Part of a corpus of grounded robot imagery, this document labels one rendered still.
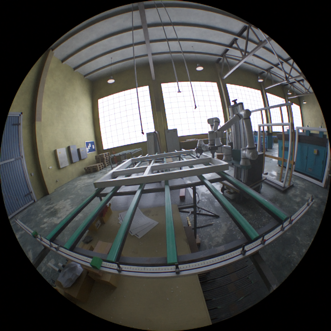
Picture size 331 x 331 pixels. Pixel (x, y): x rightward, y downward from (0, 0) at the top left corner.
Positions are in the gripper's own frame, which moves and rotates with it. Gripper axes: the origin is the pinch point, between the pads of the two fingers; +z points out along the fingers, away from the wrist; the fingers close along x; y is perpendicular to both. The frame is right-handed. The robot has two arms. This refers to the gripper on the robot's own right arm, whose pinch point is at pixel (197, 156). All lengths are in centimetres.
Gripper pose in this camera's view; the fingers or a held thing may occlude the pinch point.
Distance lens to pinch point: 175.8
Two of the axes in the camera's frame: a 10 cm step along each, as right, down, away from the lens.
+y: 2.6, -3.5, -9.0
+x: 9.1, 4.0, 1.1
